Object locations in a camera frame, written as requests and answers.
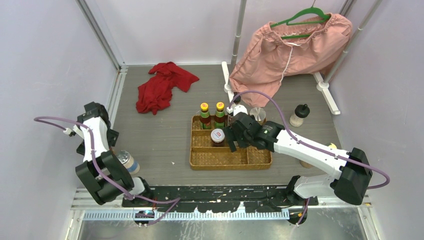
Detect white lid sauce jar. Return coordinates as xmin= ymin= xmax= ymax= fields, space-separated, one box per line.
xmin=210 ymin=128 xmax=225 ymax=147

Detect clear jar silver lid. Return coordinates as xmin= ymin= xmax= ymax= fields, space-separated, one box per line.
xmin=249 ymin=107 xmax=266 ymax=125

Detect yellow cap chili sauce bottle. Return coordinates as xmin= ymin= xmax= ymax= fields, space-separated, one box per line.
xmin=199 ymin=102 xmax=212 ymax=130

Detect tall soy sauce bottle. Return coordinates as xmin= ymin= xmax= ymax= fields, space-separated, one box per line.
xmin=226 ymin=96 xmax=241 ymax=126

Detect woven bamboo divided tray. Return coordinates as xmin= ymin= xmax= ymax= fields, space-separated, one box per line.
xmin=189 ymin=113 xmax=273 ymax=171

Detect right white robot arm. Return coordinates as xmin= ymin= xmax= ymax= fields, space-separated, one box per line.
xmin=223 ymin=112 xmax=373 ymax=206

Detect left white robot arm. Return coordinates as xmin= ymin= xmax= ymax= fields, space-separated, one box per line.
xmin=75 ymin=102 xmax=154 ymax=207

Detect red cloth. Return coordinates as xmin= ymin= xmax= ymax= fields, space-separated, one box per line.
xmin=135 ymin=62 xmax=200 ymax=115

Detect black cap pepper grinder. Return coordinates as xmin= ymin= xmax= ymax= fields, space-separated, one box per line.
xmin=299 ymin=160 xmax=314 ymax=169

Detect blue label seasoning jar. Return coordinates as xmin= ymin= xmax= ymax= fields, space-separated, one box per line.
xmin=116 ymin=150 xmax=140 ymax=175

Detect yellow lid spice jar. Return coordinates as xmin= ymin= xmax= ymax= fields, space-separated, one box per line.
xmin=328 ymin=143 xmax=337 ymax=149

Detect pink shorts garment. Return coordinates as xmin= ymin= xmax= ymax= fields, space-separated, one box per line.
xmin=229 ymin=13 xmax=353 ymax=107

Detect green clothes hanger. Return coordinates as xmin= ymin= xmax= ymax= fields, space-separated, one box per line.
xmin=269 ymin=0 xmax=331 ymax=40

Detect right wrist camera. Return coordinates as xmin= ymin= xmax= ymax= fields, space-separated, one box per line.
xmin=226 ymin=103 xmax=248 ymax=117

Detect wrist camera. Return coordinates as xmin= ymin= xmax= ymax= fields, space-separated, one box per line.
xmin=226 ymin=103 xmax=248 ymax=117
xmin=63 ymin=125 xmax=85 ymax=139

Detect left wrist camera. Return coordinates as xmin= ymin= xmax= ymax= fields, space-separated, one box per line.
xmin=63 ymin=125 xmax=85 ymax=139

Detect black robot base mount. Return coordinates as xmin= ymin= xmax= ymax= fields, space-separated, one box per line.
xmin=122 ymin=185 xmax=318 ymax=224

